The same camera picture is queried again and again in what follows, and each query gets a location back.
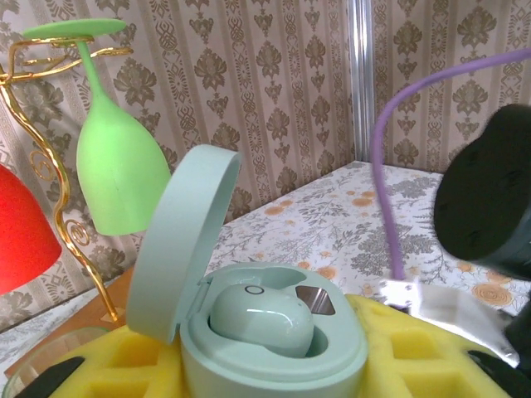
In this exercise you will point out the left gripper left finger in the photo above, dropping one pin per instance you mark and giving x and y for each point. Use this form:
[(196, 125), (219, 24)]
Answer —
[(124, 373)]

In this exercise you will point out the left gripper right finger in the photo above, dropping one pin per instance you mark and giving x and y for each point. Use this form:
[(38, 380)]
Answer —
[(415, 365)]

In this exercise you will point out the mint earbud charging case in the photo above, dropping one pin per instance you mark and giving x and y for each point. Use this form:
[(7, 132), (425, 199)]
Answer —
[(174, 248)]

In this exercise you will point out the mint earbud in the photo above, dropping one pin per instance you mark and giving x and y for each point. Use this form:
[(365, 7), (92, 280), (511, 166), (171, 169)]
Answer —
[(261, 319)]

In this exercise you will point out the red wine glass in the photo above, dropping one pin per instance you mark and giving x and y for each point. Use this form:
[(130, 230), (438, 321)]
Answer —
[(20, 240)]

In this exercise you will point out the green wine glass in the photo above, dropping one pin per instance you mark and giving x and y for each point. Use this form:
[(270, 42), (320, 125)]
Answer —
[(120, 174)]

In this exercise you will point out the aluminium frame post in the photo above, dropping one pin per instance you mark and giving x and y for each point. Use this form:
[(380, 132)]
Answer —
[(361, 83)]

